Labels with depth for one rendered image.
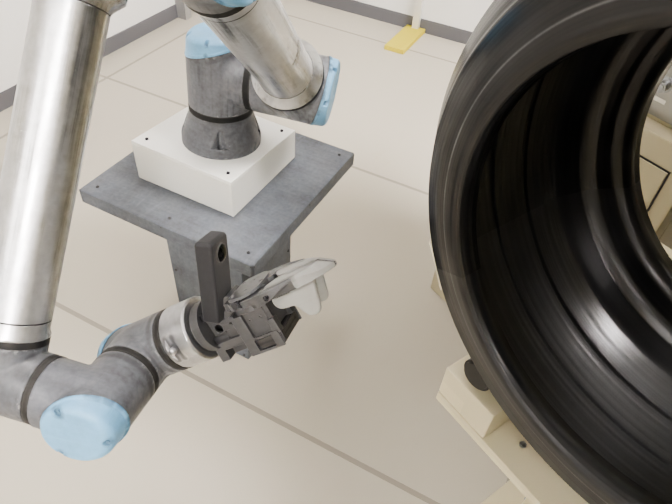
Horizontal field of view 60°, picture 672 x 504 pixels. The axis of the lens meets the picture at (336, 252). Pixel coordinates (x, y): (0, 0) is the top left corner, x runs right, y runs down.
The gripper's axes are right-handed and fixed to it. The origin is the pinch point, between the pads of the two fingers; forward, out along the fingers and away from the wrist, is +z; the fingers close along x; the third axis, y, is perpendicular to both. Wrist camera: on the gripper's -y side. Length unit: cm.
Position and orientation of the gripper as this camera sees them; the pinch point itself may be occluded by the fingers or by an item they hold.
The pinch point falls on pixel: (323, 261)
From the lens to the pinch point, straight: 70.4
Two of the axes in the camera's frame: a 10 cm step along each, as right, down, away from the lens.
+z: 8.5, -3.6, -3.9
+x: -2.4, 3.9, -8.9
